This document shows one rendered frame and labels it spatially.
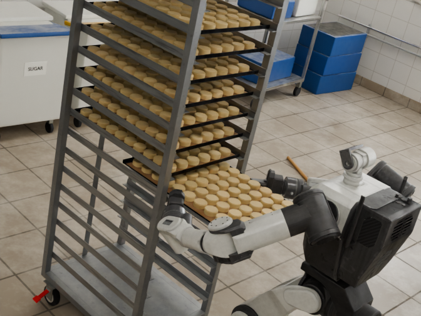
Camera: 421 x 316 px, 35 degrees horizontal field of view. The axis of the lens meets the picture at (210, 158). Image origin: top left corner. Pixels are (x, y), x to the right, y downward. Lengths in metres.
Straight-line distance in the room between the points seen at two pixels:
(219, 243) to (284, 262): 1.93
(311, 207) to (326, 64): 4.76
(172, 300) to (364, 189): 1.31
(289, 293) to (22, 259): 1.63
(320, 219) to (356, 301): 0.41
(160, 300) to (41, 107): 1.94
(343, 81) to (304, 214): 5.13
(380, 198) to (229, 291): 1.59
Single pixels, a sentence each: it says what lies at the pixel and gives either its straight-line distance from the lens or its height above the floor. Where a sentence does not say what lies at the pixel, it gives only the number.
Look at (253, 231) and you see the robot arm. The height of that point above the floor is 1.09.
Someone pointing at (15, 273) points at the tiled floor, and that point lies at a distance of 3.47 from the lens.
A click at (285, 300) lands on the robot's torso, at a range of 2.40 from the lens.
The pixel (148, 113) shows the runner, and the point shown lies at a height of 1.14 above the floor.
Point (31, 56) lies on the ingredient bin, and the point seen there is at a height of 0.61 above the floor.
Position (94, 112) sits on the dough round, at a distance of 2.88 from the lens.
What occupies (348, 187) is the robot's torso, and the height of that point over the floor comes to 1.20.
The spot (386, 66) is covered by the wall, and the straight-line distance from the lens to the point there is 7.32.
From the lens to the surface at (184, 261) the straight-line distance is 3.15.
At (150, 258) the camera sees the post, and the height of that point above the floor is 0.61.
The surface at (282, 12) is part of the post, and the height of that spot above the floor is 1.56.
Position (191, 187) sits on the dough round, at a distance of 2.53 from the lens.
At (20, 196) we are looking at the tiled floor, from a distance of 4.08.
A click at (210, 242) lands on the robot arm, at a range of 2.03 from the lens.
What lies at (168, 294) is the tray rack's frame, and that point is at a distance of 3.22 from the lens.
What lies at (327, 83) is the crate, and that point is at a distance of 6.87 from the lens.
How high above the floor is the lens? 2.10
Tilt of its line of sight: 25 degrees down
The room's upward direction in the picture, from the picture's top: 13 degrees clockwise
